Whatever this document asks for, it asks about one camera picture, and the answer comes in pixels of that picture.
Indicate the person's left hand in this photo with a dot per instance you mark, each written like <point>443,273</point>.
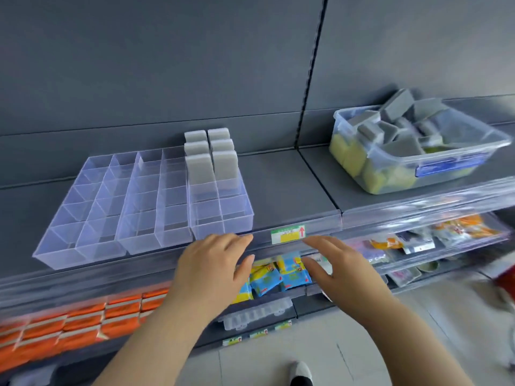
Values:
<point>201,273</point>

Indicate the person's right hand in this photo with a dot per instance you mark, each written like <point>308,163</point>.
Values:
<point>350,281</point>

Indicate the person's right thumb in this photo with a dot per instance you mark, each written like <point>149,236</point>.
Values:
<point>316,273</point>

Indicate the person's left thumb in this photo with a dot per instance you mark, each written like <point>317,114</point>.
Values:
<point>244,269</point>

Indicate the person's left forearm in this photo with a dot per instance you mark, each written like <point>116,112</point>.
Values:
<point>161,349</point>

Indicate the person's right forearm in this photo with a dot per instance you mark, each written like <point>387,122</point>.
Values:
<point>406,341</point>

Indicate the blue yellow packet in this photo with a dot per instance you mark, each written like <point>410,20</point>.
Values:
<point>244,294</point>
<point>264,280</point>
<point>295,275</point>

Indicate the clear compartment box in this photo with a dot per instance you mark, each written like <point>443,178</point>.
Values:
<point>257,313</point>

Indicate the green yellow price tag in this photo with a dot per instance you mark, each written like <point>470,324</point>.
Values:
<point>287,234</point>

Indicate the small shelf price tag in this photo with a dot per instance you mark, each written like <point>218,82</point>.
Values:
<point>258,334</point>
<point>232,341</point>
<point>283,325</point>

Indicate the person's white shoe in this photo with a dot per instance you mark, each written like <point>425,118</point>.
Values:
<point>301,375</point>

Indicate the rows of grey sponges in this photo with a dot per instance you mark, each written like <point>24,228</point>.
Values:
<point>211,158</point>

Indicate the heap of assorted snack packets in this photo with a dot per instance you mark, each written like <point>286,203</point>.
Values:
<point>434,237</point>

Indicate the pile of grey yellow sponges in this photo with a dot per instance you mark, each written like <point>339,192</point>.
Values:
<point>398,136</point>

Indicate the wide clear divider tray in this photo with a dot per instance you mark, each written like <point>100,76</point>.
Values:
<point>86,213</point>

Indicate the blue bin label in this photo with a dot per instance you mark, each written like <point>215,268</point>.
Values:
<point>450,166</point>

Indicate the rows of orange packets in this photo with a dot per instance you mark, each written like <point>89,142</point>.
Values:
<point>80,325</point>

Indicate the clear plastic storage bin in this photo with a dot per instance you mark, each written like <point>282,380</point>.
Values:
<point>454,160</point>

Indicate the red object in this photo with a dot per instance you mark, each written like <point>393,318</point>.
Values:
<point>506,287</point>

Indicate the black shelf upright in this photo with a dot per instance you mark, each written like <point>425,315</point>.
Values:
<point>309,76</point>

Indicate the clear shelf front rail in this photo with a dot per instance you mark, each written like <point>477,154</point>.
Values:
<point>422,209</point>
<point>100,277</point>

